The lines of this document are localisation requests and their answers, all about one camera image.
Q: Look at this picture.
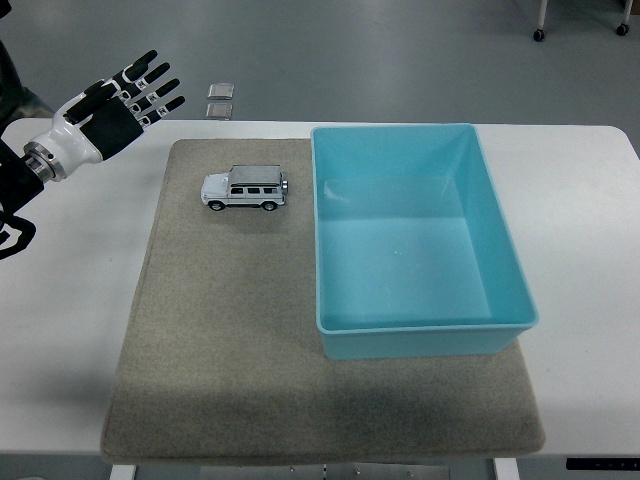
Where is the black table control panel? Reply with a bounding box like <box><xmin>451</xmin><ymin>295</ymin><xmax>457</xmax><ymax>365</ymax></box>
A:
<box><xmin>565</xmin><ymin>457</ymin><xmax>640</xmax><ymax>472</ymax></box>

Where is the white toy car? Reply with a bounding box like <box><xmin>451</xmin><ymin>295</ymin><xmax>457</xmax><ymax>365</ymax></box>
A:
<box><xmin>200</xmin><ymin>164</ymin><xmax>291</xmax><ymax>212</ymax></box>

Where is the white cart with castors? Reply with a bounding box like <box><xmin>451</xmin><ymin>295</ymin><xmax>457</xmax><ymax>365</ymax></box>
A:
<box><xmin>532</xmin><ymin>0</ymin><xmax>632</xmax><ymax>43</ymax></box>

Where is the brown felt mat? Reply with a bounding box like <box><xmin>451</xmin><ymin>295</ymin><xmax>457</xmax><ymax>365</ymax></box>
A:
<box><xmin>100</xmin><ymin>138</ymin><xmax>546</xmax><ymax>467</ymax></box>

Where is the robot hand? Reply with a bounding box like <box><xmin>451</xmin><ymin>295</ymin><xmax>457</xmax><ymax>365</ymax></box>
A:
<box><xmin>23</xmin><ymin>49</ymin><xmax>186</xmax><ymax>174</ymax></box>

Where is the blue plastic box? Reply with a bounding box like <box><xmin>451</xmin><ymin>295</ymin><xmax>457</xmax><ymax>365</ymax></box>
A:
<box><xmin>309</xmin><ymin>123</ymin><xmax>540</xmax><ymax>361</ymax></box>

